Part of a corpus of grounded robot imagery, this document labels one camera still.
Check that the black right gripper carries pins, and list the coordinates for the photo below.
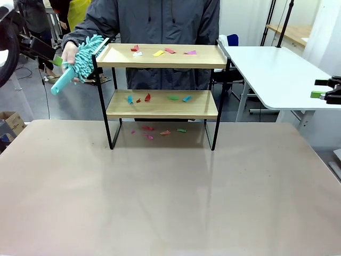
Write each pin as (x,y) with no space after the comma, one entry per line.
(336,93)

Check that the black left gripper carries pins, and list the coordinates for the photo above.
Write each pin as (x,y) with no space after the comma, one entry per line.
(40,49)

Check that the teal microfiber duster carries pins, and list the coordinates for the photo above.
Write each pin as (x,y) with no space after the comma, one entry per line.
(85,61)

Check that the person's right forearm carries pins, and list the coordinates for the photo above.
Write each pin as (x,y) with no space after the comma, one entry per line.
(88,32)

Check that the person's right hand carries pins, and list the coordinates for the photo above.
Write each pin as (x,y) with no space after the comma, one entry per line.
(69,54)

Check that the green floor mat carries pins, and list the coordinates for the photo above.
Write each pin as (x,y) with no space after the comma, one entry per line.
(52,79)

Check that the large white table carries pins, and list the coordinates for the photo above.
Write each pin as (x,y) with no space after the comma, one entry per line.
(279,77)

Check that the white desk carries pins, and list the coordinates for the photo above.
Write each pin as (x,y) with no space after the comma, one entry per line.
(17,82)

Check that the person in dark clothes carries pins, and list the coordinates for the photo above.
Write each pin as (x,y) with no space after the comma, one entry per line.
(37,16)

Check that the person in yellow apron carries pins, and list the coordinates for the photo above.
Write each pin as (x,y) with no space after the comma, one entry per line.
(80,13)

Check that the wooden workbench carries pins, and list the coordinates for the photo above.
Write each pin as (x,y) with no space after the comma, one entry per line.
(293,32)

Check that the black light stand pole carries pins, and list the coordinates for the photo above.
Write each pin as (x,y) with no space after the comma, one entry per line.
(286,24)

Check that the cardboard box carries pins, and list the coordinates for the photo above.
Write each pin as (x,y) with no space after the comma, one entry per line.
(13,121)

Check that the folded red paper scrap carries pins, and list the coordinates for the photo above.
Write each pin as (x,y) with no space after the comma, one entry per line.
(134,48)

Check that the white paper scrap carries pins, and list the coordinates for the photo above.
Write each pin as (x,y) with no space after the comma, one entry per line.
(137,54)

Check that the blue paper scrap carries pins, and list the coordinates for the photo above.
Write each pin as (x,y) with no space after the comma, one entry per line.
(187,99)
(130,100)

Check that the black tripod stand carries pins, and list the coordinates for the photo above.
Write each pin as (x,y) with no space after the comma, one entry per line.
(267,24)

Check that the blue chair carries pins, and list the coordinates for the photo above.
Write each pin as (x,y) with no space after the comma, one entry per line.
(233,40)

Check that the yellow paper scrap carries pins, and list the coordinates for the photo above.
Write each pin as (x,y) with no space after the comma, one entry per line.
(158,53)

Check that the long red paper strip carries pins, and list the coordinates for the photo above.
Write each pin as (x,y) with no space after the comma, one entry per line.
(170,50)

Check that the person in grey jacket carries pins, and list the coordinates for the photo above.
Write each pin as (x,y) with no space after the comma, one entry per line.
(165,21)

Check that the pink triangular paper scrap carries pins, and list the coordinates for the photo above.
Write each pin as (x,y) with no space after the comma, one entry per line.
(191,52)

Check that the two-tier wooden shelf black frame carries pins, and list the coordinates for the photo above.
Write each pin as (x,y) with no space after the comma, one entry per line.
(160,62)

